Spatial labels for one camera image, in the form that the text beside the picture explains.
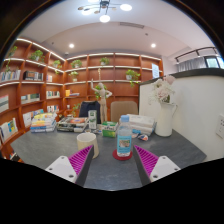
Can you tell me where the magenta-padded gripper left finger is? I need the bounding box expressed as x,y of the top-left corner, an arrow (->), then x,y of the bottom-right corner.
44,144 -> 95,188

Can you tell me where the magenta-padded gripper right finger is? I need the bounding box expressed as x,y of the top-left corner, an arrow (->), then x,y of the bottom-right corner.
132,144 -> 182,187

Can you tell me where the clear blue-capped water bottle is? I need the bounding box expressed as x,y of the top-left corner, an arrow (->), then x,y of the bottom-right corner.
116,114 -> 133,158

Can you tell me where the cream ceramic cup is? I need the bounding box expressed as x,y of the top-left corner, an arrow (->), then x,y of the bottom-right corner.
76,132 -> 100,160

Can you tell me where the white pitcher vase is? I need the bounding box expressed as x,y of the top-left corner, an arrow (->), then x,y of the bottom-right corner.
154,101 -> 178,138

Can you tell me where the stack of dark books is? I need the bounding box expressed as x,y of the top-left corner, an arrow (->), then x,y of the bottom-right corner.
55,116 -> 89,133

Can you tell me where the stack of colourful books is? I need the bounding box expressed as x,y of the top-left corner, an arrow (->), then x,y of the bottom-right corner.
29,112 -> 58,134

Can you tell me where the stack of white books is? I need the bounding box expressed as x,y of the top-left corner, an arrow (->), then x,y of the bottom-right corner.
125,113 -> 158,142

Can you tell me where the white and green carton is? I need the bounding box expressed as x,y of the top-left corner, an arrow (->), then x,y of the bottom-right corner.
87,109 -> 98,131

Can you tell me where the dark blue chair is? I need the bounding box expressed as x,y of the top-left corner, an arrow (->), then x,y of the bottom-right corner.
78,100 -> 102,125

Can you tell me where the tan upholstered chair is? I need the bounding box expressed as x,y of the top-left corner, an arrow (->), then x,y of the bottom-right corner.
110,100 -> 139,124

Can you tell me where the pink white flower bouquet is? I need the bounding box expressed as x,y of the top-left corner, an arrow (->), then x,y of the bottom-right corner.
148,75 -> 176,105

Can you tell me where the wooden artist mannequin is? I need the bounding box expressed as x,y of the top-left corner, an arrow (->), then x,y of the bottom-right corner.
89,78 -> 113,123

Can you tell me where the orange wooden shelf unit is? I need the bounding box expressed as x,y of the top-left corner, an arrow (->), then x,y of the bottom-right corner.
0,37 -> 164,161

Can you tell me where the white paper poster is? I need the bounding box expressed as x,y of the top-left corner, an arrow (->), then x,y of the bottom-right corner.
151,63 -> 160,79

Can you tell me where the grey curtain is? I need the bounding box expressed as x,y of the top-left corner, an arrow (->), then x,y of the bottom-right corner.
177,57 -> 208,73

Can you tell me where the ceiling air vent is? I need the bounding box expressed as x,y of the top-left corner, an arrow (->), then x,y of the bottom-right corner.
119,21 -> 145,30

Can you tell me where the branched globe ceiling lamp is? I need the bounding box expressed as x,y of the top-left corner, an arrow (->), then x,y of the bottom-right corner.
77,0 -> 133,24

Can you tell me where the white wall socket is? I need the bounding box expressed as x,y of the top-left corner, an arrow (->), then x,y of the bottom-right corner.
215,114 -> 224,139

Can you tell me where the black ceiling track rail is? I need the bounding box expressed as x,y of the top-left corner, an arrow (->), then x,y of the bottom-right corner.
174,46 -> 221,64

